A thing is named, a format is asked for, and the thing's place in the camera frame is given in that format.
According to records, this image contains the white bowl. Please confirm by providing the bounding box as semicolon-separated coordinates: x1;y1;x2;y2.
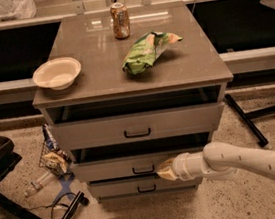
32;57;82;91

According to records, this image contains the grey drawer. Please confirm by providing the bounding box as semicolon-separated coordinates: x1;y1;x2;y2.
51;102;224;151
87;173;202;202
71;132;212;183

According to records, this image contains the black cable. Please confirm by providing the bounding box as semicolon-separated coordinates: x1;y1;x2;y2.
24;190;80;219

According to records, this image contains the white plastic bag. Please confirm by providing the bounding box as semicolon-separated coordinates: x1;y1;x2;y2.
0;0;37;22

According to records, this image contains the grey top drawer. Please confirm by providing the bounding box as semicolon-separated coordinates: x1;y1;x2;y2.
51;102;224;151

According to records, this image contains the black table leg frame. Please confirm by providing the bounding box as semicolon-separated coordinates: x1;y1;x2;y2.
225;94;275;148

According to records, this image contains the orange soda can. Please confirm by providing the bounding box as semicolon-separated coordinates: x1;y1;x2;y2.
110;2;130;39

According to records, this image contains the wire basket with snacks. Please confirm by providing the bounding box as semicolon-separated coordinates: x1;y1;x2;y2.
41;124;72;176

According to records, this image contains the grey bottom drawer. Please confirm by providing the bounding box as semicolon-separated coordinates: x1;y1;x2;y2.
87;173;202;202

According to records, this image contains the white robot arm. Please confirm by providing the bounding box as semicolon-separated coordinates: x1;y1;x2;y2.
156;142;275;181

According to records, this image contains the clear plastic bottle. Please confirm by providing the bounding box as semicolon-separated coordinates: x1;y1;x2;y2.
24;171;54;197

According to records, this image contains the green chip bag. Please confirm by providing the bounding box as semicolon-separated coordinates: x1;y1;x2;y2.
122;31;183;75

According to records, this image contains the grey drawer cabinet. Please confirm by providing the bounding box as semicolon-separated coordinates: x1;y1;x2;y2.
21;0;248;208

